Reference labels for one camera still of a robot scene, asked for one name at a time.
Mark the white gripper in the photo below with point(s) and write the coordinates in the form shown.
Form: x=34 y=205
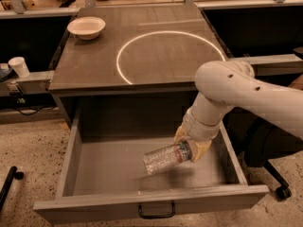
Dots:
x=199 y=129

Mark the clear plastic water bottle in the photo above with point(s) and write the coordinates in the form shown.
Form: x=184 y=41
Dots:
x=163 y=159

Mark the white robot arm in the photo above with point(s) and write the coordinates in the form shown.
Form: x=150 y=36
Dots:
x=224 y=85

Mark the grey open drawer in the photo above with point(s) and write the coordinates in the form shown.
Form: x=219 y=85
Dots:
x=103 y=175

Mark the black office chair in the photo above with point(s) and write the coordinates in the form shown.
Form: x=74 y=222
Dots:
x=260 y=141

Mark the white paper bowl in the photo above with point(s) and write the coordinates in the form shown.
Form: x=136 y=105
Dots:
x=86 y=28

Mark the black pole with wheel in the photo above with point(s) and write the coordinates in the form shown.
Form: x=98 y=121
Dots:
x=14 y=174

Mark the white paper cup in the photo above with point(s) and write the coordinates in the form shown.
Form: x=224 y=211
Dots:
x=18 y=64

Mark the black drawer handle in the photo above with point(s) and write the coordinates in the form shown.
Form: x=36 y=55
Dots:
x=156 y=210

